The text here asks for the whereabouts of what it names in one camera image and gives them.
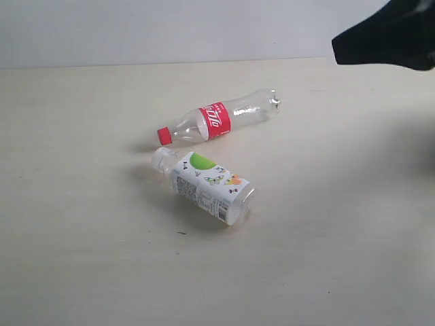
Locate clear cola bottle red label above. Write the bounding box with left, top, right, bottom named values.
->
left=157, top=88, right=281, bottom=146

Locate clear bottle white butterfly label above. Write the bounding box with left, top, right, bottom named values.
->
left=151, top=147, right=256, bottom=226

